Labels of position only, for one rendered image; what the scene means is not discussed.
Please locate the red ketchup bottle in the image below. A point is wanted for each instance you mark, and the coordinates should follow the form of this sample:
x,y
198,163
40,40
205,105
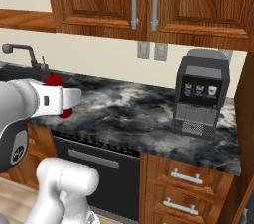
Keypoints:
x,y
53,80
66,113

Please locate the wooden wall cupboard door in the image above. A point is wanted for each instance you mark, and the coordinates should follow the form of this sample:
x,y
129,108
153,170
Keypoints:
x,y
205,3
96,0

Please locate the wooden wall shelf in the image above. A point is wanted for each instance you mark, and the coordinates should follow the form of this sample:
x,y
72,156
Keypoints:
x,y
26,20

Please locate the dark sink basin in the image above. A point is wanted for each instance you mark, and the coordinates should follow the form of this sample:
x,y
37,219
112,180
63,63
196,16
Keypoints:
x,y
20,73

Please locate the wooden drawer front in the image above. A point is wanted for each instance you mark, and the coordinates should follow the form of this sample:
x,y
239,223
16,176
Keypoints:
x,y
178,208
188,175

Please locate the wooden tall side panel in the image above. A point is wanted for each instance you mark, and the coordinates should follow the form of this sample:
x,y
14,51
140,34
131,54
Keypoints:
x,y
243,135

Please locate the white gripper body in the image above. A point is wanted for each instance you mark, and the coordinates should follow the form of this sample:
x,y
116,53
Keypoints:
x,y
72,97

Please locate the grey wall socket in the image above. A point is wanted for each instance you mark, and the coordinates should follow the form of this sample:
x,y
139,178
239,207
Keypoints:
x,y
228,55
160,52
143,50

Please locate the grey black coffee machine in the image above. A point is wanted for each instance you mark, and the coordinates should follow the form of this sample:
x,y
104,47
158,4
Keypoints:
x,y
200,95

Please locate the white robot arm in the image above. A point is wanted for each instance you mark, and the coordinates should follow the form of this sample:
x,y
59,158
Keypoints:
x,y
16,109

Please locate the black dishwasher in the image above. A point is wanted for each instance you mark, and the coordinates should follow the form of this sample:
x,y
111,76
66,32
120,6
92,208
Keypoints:
x,y
99,181

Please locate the wooden base cupboard door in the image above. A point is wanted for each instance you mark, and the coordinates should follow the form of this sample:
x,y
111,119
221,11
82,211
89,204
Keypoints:
x,y
39,158

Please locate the grey sink tap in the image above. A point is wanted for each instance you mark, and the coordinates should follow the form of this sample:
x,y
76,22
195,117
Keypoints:
x,y
31,54

